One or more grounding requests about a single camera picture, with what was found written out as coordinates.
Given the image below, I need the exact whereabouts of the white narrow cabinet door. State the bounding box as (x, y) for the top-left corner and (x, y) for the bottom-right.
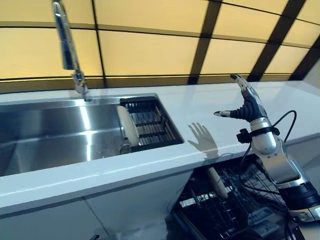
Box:
(81, 171), (194, 240)

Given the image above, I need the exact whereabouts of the dark wire dishwasher lower rack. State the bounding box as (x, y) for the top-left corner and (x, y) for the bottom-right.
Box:
(174, 154), (296, 240)

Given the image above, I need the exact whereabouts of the steel sink drain strainer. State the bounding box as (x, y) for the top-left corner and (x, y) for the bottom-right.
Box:
(117, 142), (132, 155)

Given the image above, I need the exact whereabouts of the stainless steel sink basin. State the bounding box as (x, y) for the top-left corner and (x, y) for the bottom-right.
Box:
(0, 92), (185, 178)

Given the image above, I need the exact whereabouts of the white base cabinet panel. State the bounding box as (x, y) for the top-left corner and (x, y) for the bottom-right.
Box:
(286, 139), (320, 181)

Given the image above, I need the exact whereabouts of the grey dishwasher cutlery basket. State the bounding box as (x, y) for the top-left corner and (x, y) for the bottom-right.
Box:
(246, 208), (276, 226)

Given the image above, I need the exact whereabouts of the black dish drying rack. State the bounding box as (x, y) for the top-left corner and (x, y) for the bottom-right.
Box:
(119, 95), (185, 153)

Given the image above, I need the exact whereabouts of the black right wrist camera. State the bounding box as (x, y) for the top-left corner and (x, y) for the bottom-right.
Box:
(236, 128), (251, 144)

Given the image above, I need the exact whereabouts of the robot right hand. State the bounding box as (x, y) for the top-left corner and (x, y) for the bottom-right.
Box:
(213, 74), (270, 126)

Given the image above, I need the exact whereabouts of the open dishwasher door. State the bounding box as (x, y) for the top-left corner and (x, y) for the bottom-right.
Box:
(169, 206), (320, 240)

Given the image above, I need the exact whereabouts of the cream round ceramic plate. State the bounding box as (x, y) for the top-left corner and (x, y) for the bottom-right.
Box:
(116, 105), (140, 147)
(207, 166), (230, 200)

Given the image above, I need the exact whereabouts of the chrome gooseneck kitchen faucet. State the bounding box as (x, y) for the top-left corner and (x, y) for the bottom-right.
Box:
(51, 0), (93, 102)

